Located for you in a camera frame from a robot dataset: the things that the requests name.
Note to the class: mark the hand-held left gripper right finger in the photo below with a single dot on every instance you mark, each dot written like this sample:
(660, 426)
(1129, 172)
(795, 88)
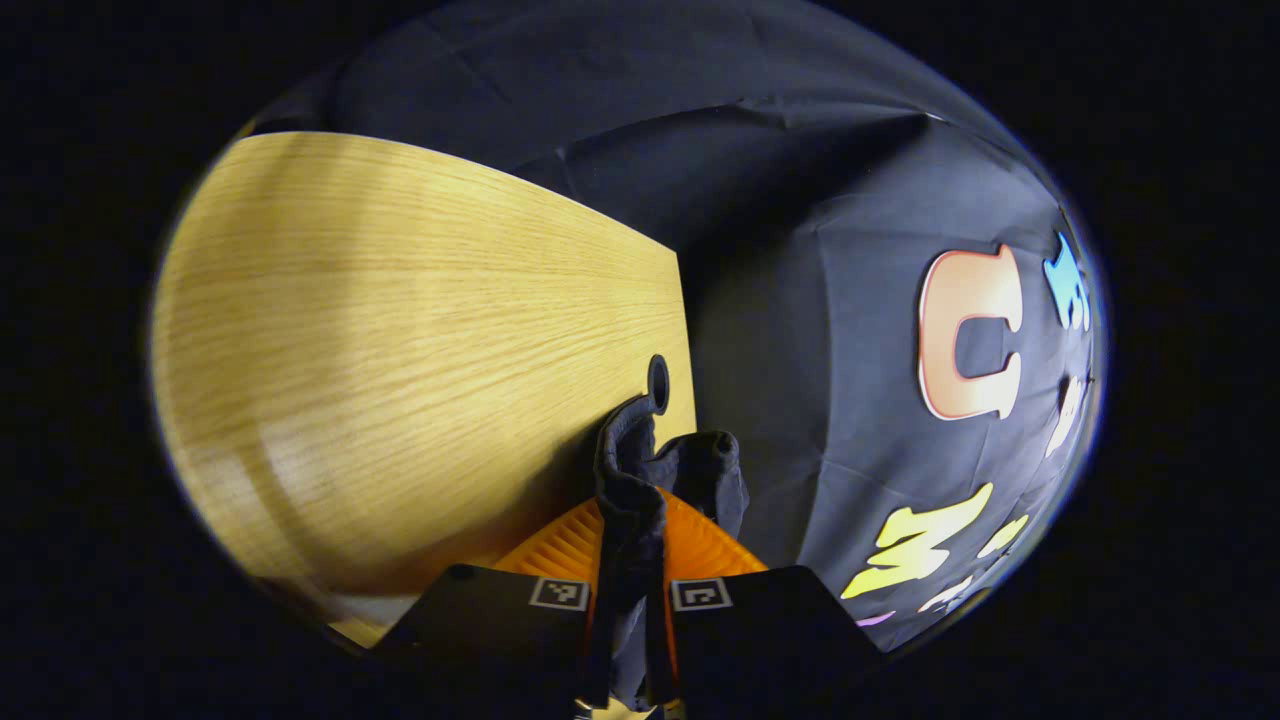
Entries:
(780, 630)

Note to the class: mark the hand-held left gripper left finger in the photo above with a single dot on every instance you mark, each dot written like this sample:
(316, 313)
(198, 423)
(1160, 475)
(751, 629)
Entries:
(480, 630)

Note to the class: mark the dark blue jeans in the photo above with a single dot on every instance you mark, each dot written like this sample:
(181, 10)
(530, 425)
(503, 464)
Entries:
(625, 470)

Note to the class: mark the black backdrop cloth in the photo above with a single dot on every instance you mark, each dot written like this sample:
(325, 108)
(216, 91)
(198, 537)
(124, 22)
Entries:
(800, 300)

